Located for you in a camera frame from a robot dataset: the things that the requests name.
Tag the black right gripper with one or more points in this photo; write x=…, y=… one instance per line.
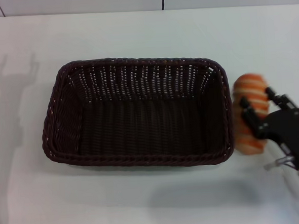
x=285, y=129

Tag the orange striped bread loaf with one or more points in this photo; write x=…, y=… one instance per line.
x=249, y=85

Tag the dark woven wicker basket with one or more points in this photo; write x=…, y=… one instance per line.
x=139, y=117

